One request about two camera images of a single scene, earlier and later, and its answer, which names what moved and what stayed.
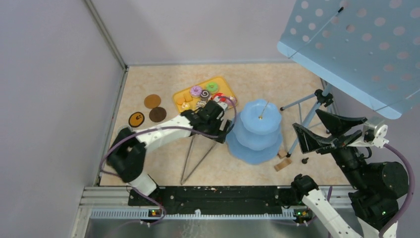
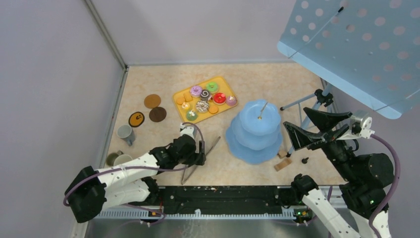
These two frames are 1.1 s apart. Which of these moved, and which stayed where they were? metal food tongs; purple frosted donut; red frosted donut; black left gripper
Moved: black left gripper
Stayed: red frosted donut; purple frosted donut; metal food tongs
